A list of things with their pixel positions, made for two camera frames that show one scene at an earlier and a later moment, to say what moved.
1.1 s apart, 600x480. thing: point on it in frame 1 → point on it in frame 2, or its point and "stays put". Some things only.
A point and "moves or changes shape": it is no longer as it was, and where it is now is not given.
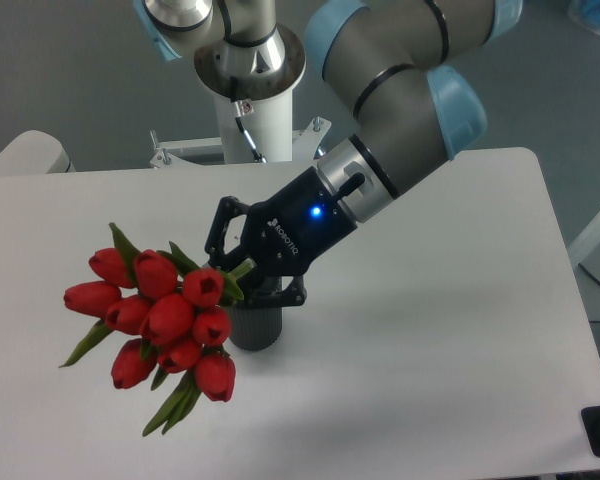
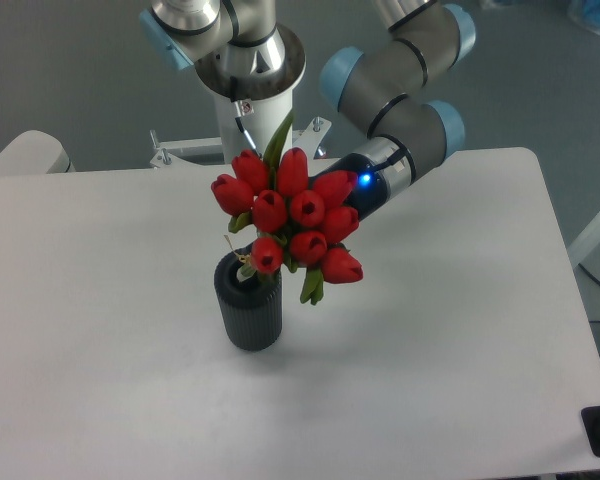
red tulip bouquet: x=166 y=318 moves or changes shape
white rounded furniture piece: x=31 y=152 stays put
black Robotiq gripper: x=282 y=236 → x=370 y=192
